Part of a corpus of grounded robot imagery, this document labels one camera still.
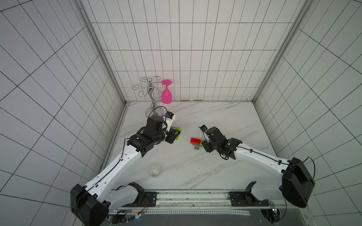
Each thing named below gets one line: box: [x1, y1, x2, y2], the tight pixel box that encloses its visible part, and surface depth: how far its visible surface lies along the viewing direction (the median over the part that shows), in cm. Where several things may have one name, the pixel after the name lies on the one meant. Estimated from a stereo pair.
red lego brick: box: [189, 137, 202, 146], surface depth 87 cm
